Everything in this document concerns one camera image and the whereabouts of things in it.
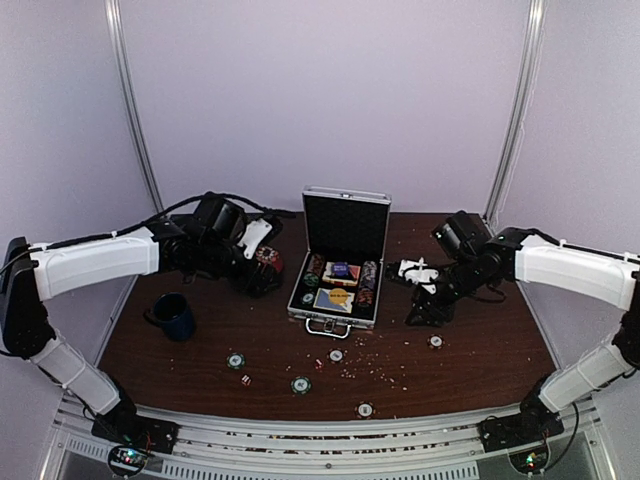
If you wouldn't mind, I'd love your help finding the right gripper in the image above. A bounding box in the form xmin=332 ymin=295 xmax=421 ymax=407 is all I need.
xmin=405 ymin=254 xmax=484 ymax=327

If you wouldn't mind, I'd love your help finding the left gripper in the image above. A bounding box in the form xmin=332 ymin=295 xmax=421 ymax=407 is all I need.
xmin=197 ymin=237 xmax=282 ymax=298

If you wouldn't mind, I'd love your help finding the red card deck box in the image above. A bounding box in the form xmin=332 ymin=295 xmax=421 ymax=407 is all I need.
xmin=322 ymin=262 xmax=361 ymax=287

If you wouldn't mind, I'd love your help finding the purple small blind button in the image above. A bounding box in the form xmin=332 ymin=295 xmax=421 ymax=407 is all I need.
xmin=331 ymin=262 xmax=350 ymax=278

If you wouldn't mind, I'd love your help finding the aluminium poker case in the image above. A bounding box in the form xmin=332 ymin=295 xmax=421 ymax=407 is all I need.
xmin=287 ymin=186 xmax=391 ymax=339

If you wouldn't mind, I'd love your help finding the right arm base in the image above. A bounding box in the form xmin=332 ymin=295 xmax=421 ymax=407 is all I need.
xmin=478 ymin=396 xmax=564 ymax=476

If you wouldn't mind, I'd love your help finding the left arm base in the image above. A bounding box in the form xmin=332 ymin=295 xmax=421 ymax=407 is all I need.
xmin=85 ymin=400 xmax=179 ymax=479

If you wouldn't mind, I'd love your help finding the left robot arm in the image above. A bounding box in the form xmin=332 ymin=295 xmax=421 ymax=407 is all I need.
xmin=1 ymin=219 xmax=280 ymax=444

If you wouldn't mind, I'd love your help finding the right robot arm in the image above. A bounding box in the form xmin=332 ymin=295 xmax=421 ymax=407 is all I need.
xmin=395 ymin=227 xmax=639 ymax=442

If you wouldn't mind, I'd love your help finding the red white chip right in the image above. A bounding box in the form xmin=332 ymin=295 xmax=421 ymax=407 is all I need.
xmin=428 ymin=335 xmax=444 ymax=350

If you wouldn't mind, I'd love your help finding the red white chip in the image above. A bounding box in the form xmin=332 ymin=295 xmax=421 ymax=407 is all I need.
xmin=355 ymin=402 xmax=375 ymax=419
xmin=428 ymin=335 xmax=444 ymax=350

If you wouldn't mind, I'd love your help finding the dark blue mug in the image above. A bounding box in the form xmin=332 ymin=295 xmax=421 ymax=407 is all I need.
xmin=143 ymin=292 xmax=196 ymax=342

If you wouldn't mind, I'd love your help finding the purple chip stack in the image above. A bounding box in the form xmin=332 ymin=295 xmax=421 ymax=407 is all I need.
xmin=356 ymin=261 xmax=378 ymax=308

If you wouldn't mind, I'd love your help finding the red floral plate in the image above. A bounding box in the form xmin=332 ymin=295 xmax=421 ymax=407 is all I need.
xmin=255 ymin=245 xmax=284 ymax=272

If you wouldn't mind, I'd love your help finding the yellow big blind button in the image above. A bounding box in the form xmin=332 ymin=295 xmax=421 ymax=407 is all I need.
xmin=329 ymin=288 xmax=350 ymax=305

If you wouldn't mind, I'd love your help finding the white chip centre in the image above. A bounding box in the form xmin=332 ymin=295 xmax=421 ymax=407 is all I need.
xmin=328 ymin=349 xmax=344 ymax=363

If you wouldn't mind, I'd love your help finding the blue card deck box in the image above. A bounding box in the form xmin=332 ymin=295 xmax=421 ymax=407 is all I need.
xmin=313 ymin=288 xmax=355 ymax=314

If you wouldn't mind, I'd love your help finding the red white chip front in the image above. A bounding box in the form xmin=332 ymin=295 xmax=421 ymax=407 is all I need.
xmin=355 ymin=402 xmax=375 ymax=419

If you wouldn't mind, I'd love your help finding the green chip left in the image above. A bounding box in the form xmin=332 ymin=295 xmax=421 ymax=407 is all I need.
xmin=226 ymin=352 xmax=246 ymax=370

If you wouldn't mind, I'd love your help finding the green chip stack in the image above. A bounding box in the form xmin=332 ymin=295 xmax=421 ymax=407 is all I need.
xmin=302 ymin=272 xmax=320 ymax=292

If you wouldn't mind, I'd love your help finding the orange black chip stack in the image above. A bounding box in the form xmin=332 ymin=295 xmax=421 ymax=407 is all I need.
xmin=303 ymin=254 xmax=325 ymax=284

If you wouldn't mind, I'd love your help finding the green chip centre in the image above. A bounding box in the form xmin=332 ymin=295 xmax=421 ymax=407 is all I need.
xmin=290 ymin=376 xmax=312 ymax=395

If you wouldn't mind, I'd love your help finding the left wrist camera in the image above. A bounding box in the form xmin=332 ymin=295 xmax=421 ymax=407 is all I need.
xmin=192 ymin=192 xmax=284 ymax=261

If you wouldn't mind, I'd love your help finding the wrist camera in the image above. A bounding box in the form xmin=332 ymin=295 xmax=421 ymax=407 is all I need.
xmin=384 ymin=209 xmax=494 ymax=296
xmin=192 ymin=192 xmax=284 ymax=261

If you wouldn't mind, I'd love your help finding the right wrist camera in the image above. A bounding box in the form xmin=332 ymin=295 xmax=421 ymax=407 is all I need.
xmin=384 ymin=209 xmax=494 ymax=296

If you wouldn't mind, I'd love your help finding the aluminium front rail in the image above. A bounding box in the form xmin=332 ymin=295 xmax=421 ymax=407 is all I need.
xmin=35 ymin=395 xmax=622 ymax=479

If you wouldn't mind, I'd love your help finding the left aluminium frame post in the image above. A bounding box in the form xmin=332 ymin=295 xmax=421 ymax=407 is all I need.
xmin=104 ymin=0 xmax=164 ymax=212

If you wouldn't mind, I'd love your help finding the aluminium frame post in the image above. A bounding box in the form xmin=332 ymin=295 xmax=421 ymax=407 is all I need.
xmin=483 ymin=0 xmax=547 ymax=231
xmin=104 ymin=0 xmax=164 ymax=212

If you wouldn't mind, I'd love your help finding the right aluminium frame post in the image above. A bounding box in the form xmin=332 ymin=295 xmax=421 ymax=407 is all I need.
xmin=483 ymin=0 xmax=547 ymax=231

